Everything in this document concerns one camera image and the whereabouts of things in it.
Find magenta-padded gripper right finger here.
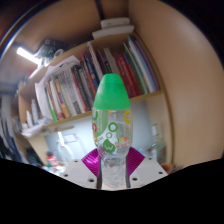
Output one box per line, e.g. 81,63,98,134
125,146,168,189

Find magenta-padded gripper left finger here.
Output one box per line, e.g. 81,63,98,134
59,148,103,190

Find green-capped clear drink bottle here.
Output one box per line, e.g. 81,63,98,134
91,73,134,190

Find red and white canister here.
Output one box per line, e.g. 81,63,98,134
46,151,59,168

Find hanging clothes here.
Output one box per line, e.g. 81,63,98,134
0,96,21,162

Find wooden shelf unit with books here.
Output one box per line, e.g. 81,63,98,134
16,16,168,143

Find ceiling tube light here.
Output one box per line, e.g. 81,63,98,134
16,46,43,66

